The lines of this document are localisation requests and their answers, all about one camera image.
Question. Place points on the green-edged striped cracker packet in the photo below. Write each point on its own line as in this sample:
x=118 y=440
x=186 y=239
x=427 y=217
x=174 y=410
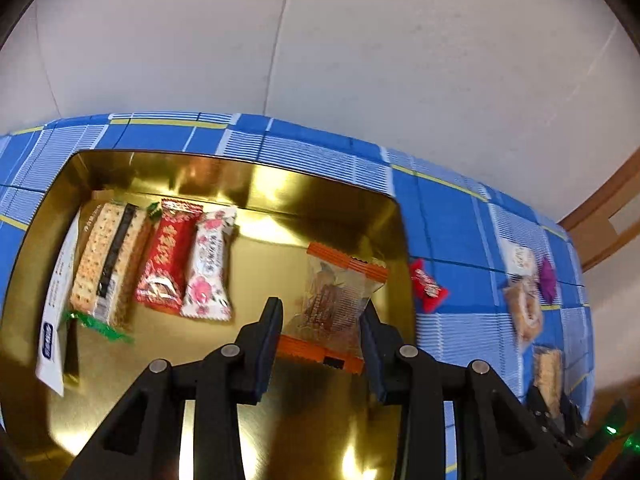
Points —
x=95 y=265

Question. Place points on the blue plaid tablecloth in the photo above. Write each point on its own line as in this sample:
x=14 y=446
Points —
x=450 y=210

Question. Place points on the red snack packet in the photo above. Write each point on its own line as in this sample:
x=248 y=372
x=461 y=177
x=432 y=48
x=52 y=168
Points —
x=165 y=255

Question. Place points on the white round snack packet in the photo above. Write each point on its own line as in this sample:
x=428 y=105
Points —
x=517 y=257

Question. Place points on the wooden door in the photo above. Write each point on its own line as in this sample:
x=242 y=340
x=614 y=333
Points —
x=600 y=240

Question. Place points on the large clear cracker packet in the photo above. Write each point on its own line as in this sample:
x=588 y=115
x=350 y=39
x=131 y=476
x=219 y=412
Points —
x=547 y=375

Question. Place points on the beige cracker packet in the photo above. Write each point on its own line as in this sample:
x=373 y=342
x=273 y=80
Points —
x=525 y=310

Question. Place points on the small red candy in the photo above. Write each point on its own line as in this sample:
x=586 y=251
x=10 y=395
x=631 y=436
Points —
x=427 y=287

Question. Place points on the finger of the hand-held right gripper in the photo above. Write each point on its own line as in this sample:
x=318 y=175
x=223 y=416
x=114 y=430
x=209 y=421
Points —
x=572 y=422
x=540 y=412

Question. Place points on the gold-lined metal tin box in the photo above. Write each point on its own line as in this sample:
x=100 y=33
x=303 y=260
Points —
x=280 y=200

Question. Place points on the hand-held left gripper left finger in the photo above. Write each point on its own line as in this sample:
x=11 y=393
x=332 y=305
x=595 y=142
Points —
x=267 y=355

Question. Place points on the white pink floral snack packet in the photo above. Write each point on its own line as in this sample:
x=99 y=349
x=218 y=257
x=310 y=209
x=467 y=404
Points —
x=207 y=270

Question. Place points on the clear orange-edged snack packet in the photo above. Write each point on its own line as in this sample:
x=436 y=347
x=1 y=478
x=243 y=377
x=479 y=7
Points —
x=330 y=300

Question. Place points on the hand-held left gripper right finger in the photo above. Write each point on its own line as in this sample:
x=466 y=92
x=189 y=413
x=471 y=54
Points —
x=375 y=365

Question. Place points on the purple candy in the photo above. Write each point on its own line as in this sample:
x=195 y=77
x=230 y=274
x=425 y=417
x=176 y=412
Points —
x=547 y=280

